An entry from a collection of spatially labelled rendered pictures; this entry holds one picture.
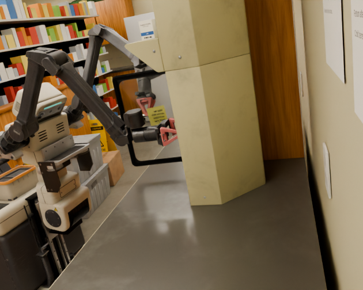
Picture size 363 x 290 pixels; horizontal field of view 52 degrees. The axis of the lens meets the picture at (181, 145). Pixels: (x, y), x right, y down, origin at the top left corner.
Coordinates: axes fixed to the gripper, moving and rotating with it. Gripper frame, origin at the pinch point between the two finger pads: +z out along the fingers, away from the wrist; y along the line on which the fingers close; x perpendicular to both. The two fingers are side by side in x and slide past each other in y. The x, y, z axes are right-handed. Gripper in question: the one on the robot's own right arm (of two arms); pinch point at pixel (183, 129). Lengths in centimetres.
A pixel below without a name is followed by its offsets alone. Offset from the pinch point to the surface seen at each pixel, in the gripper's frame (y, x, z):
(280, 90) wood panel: 21.8, -4.5, 35.4
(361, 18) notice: -84, -33, 46
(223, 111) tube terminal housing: -10.7, -7.5, 17.8
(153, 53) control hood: -15.1, -29.5, 0.2
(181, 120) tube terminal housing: -15.3, -7.5, 4.7
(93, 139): 179, 51, -146
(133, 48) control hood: -15.2, -32.2, -5.7
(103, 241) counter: -36.5, 22.7, -22.3
